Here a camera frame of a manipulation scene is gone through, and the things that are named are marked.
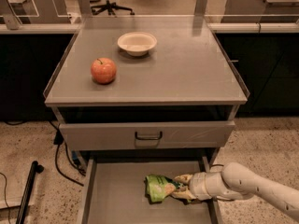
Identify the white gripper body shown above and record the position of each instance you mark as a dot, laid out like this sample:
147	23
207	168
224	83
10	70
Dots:
196	185

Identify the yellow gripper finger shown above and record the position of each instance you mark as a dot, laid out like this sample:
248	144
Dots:
184	179
183	194

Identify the green rice chip bag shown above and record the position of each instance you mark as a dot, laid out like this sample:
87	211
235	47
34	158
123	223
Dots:
158	187

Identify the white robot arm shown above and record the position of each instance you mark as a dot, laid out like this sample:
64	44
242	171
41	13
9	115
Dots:
237	182

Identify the grey open middle drawer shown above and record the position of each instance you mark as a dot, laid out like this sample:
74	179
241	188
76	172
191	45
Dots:
115	188

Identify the grey drawer cabinet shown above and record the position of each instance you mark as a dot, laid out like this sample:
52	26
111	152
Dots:
186	77

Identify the grey top drawer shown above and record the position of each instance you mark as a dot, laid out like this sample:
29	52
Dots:
147	135

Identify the red apple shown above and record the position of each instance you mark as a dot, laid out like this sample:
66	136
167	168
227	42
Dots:
103	70

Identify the white paper bowl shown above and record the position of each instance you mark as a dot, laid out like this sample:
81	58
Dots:
137	43

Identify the black pole on floor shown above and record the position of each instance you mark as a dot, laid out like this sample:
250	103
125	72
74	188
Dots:
35	169

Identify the grey background desk right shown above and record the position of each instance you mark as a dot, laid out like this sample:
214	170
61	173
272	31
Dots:
261	11

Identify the grey background desk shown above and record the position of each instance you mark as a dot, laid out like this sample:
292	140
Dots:
261	11
34	11

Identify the black office chair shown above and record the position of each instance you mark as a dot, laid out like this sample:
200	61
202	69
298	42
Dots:
110	7

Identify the grey background desk left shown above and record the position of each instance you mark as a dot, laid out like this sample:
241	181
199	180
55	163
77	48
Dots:
34	11

